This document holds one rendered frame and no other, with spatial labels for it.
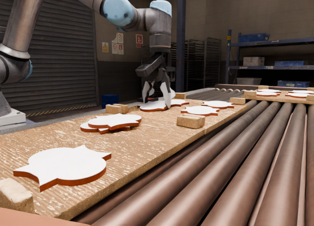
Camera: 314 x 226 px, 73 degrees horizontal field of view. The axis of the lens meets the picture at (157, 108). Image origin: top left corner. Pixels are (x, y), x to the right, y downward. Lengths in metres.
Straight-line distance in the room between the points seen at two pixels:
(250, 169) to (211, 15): 6.13
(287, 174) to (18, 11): 0.94
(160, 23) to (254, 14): 5.28
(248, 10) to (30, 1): 5.46
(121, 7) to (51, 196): 0.50
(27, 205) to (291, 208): 0.29
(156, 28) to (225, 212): 0.61
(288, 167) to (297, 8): 5.42
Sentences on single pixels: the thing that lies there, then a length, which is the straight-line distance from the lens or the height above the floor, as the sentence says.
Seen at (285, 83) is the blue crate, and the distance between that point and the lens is 5.07.
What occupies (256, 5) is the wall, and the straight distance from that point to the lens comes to 6.01.
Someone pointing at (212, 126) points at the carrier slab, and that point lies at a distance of 0.57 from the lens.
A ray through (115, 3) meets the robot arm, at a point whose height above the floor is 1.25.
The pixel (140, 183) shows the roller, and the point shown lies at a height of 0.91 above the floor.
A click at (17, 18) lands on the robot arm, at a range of 0.98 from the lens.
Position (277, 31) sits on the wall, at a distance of 5.75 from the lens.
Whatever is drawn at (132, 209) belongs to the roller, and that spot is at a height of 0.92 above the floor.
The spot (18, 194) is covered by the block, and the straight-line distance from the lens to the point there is 0.26.
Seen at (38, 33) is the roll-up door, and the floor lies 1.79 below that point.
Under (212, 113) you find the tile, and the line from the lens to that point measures 0.68.
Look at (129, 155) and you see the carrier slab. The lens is 0.37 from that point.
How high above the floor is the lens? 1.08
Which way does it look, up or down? 11 degrees down
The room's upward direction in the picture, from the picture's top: straight up
